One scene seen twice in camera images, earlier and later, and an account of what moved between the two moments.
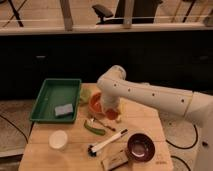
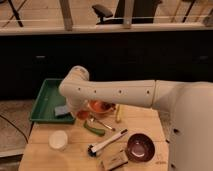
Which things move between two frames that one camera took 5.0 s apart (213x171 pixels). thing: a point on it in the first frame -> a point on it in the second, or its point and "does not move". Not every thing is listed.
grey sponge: x=64 y=109 does not move
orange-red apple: x=111 y=114 -> x=83 y=114
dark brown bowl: x=141 y=147 does not move
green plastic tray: x=57 y=101 does not move
